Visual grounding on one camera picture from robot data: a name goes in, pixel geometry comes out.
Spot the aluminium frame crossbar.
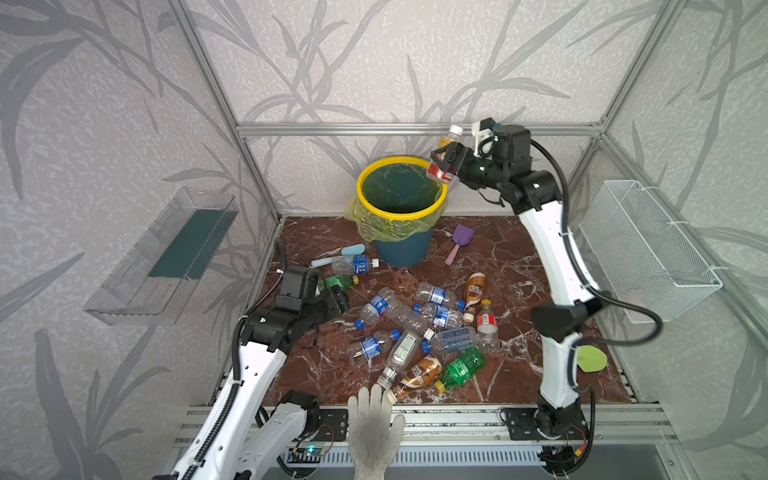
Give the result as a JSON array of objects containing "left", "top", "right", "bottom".
[{"left": 236, "top": 122, "right": 603, "bottom": 138}]

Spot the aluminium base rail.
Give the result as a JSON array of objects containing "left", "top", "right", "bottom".
[{"left": 173, "top": 403, "right": 679, "bottom": 448}]

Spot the clear plastic shelf tray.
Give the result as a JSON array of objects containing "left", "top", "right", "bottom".
[{"left": 84, "top": 187, "right": 239, "bottom": 326}]

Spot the small clear bottle blue label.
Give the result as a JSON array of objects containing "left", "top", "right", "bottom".
[{"left": 414, "top": 282, "right": 466, "bottom": 311}]

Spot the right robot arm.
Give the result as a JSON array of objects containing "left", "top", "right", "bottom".
[{"left": 429, "top": 140, "right": 663, "bottom": 440}]

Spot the crushed clear bottle blue label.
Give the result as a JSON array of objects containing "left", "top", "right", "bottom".
[{"left": 413, "top": 303, "right": 464, "bottom": 329}]

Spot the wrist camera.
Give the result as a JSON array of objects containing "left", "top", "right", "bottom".
[
  {"left": 275, "top": 266, "right": 320, "bottom": 313},
  {"left": 471, "top": 118, "right": 532, "bottom": 163}
]

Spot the white wire basket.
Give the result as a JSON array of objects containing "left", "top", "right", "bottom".
[{"left": 580, "top": 180, "right": 722, "bottom": 322}]

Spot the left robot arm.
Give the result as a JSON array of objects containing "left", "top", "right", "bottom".
[{"left": 158, "top": 287, "right": 349, "bottom": 479}]

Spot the white knit glove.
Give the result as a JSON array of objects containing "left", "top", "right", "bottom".
[{"left": 347, "top": 384, "right": 406, "bottom": 480}]

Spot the clear bottle red label yellow cap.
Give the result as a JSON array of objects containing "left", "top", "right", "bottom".
[{"left": 476, "top": 299, "right": 500, "bottom": 351}]

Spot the teal bin with yellow rim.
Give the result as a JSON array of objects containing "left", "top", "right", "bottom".
[{"left": 352, "top": 156, "right": 448, "bottom": 268}]

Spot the yellow plastic bin liner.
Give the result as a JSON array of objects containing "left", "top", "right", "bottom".
[{"left": 344, "top": 197, "right": 447, "bottom": 242}]

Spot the green soda bottle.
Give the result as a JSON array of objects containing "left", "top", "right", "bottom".
[{"left": 435, "top": 346, "right": 487, "bottom": 394}]

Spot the brown tea bottle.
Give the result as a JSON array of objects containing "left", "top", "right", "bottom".
[{"left": 386, "top": 355, "right": 443, "bottom": 405}]

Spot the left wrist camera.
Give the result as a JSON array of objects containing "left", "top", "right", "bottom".
[{"left": 275, "top": 266, "right": 320, "bottom": 313}]

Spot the clear ribbed bottle white cap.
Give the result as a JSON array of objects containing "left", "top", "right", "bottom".
[{"left": 386, "top": 298, "right": 435, "bottom": 341}]

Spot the brown drink bottle white cap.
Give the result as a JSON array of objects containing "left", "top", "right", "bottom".
[{"left": 462, "top": 272, "right": 487, "bottom": 324}]

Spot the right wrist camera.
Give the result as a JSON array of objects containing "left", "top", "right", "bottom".
[{"left": 471, "top": 118, "right": 532, "bottom": 163}]

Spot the square clear bottle green label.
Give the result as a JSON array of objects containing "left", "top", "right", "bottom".
[{"left": 377, "top": 330, "right": 422, "bottom": 389}]

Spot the purple toy shovel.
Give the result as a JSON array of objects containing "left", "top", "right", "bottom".
[{"left": 444, "top": 224, "right": 474, "bottom": 266}]

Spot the green bottle yellow cap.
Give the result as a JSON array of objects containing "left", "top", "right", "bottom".
[{"left": 317, "top": 275, "right": 359, "bottom": 294}]

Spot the green circuit board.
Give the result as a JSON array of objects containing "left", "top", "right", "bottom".
[{"left": 285, "top": 443, "right": 332, "bottom": 464}]

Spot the clear bottle blue label white cap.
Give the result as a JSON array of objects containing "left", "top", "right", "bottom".
[{"left": 331, "top": 254, "right": 380, "bottom": 276}]

